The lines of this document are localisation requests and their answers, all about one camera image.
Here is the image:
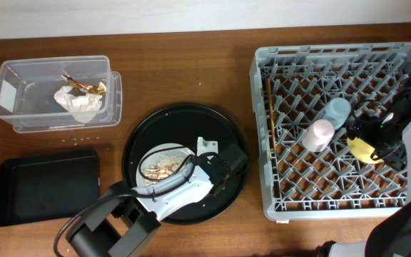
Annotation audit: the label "yellow plastic bowl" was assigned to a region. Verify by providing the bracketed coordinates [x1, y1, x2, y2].
[347, 138, 382, 164]

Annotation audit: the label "food scraps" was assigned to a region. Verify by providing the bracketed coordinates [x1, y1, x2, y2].
[141, 153, 184, 184]

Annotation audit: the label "blue plastic cup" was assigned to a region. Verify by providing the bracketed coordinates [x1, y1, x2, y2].
[320, 97, 351, 130]

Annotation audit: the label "grey plate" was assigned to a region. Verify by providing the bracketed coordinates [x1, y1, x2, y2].
[136, 143, 193, 187]

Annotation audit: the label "pink plastic cup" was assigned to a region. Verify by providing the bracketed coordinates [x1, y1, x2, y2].
[301, 119, 335, 152]

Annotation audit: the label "wooden chopstick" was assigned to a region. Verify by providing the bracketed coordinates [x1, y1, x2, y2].
[266, 77, 276, 150]

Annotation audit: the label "gold snack wrapper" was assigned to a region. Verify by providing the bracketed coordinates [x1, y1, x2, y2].
[61, 73, 107, 96]

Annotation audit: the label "white napkin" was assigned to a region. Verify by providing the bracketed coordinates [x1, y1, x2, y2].
[54, 86, 102, 124]

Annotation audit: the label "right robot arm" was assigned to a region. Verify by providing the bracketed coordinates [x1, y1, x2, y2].
[314, 78, 411, 256]

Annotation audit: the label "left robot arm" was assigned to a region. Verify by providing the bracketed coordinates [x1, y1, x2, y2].
[53, 141, 248, 256]

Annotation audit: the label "grey dishwasher rack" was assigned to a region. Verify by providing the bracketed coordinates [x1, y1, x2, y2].
[249, 42, 411, 223]

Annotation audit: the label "clear plastic waste bin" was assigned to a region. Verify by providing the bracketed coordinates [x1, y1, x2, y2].
[0, 56, 123, 133]

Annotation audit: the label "round black serving tray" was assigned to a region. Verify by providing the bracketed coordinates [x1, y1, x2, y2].
[122, 104, 250, 225]

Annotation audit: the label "black rectangular tray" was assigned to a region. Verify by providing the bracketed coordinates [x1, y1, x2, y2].
[0, 148, 100, 227]

